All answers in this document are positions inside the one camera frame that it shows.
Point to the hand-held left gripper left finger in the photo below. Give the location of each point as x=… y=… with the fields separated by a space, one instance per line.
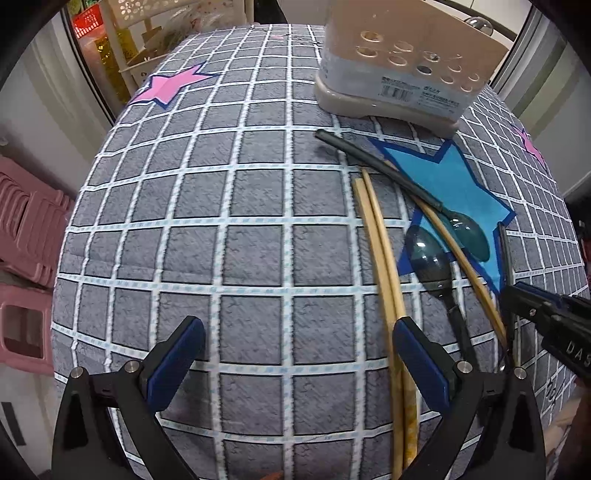
x=178 y=364

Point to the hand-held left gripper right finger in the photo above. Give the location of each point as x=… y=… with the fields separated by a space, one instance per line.
x=422 y=364

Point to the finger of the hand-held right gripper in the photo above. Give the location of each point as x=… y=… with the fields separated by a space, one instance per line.
x=531 y=302

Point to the wooden chopstick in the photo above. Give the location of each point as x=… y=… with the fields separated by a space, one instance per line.
x=485 y=297
x=369 y=230
x=381 y=230

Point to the beige utensil holder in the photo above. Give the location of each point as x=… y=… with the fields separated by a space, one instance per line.
x=392 y=92

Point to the grey checked star tablecloth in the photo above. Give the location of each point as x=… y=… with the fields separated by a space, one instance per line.
x=231 y=230

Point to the pink plastic stool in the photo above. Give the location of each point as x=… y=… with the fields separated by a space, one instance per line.
x=23 y=327

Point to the stack of pink plastic stools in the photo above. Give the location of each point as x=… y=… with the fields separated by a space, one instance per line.
x=32 y=221

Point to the yellow oil bottle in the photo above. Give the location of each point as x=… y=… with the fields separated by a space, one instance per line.
x=104 y=57

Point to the beige flower-cutout trolley rack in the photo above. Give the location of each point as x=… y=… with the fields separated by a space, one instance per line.
x=152 y=41

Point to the red plastic basket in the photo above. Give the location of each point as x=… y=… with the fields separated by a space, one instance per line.
x=87 y=18

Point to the grey sliding door frame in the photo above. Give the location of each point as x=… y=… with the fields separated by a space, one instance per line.
x=87 y=83

